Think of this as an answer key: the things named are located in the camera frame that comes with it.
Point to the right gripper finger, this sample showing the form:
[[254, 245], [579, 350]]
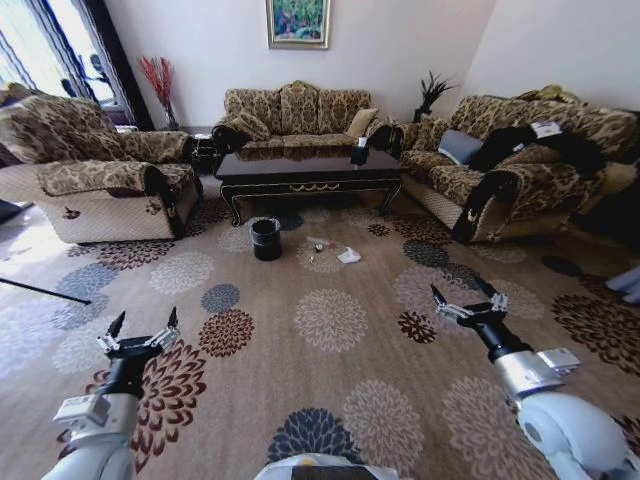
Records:
[[499, 303], [447, 309]]

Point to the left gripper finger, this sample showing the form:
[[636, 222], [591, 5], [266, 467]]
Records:
[[170, 334], [111, 337]]

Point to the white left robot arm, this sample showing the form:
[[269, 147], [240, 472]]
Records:
[[95, 440]]

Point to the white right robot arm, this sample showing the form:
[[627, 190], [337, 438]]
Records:
[[565, 425]]

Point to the white crumpled paper trash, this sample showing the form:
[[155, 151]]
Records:
[[348, 256]]

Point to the black trash bin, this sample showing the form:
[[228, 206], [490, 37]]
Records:
[[266, 240]]

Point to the clear plastic wrapper trash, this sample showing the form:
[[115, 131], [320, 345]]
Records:
[[320, 242]]

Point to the black thin pole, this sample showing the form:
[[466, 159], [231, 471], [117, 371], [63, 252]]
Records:
[[45, 291]]

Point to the patterned two-seat sofa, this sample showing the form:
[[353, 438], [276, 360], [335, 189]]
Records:
[[525, 185]]

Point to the blue grey cloth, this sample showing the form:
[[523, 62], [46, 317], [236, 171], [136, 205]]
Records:
[[625, 284]]

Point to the black garment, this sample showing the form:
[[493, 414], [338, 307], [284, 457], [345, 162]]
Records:
[[540, 147]]

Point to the grey cushion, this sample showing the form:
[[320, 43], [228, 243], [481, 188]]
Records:
[[457, 146]]

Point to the patterned armchair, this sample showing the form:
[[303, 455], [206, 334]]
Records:
[[90, 175]]

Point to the patterned square cushion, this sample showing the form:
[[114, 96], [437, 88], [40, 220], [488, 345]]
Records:
[[250, 127], [430, 132]]

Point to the white paper sheet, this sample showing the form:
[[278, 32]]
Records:
[[546, 128]]

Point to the dark small side table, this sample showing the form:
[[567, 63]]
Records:
[[202, 152]]

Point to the dark wooden coffee table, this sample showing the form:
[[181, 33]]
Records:
[[305, 172]]

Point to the white robot front shell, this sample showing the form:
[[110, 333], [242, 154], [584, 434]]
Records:
[[325, 467]]

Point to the beige cushion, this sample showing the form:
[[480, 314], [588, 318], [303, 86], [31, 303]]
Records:
[[361, 122]]

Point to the dark potted plant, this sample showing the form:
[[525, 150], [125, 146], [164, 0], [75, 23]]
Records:
[[431, 95]]

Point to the olive cloth bundle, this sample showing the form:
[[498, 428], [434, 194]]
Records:
[[547, 93]]

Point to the patterned three-seat sofa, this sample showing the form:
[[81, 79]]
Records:
[[300, 117]]

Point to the red dried plant vase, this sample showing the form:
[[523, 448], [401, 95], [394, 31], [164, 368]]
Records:
[[161, 85]]

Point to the striped window curtain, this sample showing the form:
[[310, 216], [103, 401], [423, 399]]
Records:
[[50, 45]]

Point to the framed green painting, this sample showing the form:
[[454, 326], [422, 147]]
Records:
[[298, 22]]

